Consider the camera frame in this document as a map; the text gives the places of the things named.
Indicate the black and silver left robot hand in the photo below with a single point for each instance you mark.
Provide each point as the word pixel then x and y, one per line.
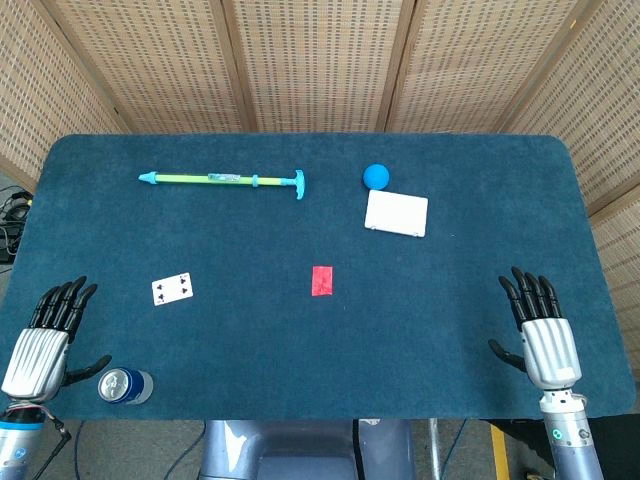
pixel 37 357

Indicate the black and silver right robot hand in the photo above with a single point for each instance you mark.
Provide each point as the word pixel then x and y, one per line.
pixel 550 350

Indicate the silver-blue left robot arm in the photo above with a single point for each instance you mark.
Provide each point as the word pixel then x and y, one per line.
pixel 17 445

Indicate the blue drink can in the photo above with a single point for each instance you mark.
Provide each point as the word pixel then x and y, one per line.
pixel 124 386

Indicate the four of clubs playing card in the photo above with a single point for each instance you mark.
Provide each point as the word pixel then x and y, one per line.
pixel 172 289

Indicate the silver metal table leg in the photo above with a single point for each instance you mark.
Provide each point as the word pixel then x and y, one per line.
pixel 436 450

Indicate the white flat plastic box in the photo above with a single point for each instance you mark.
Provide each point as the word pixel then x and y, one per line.
pixel 396 213

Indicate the blue carpet table cover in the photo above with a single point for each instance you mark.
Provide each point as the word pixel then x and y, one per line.
pixel 320 340

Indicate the green and cyan water squirter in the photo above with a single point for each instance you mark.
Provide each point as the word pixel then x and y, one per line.
pixel 200 179

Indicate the blue ball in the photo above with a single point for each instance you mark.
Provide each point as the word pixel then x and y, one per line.
pixel 376 176

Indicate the silver-blue robot torso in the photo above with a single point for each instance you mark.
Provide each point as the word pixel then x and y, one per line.
pixel 300 452

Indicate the woven bamboo folding screen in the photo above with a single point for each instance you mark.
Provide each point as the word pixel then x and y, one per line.
pixel 320 60

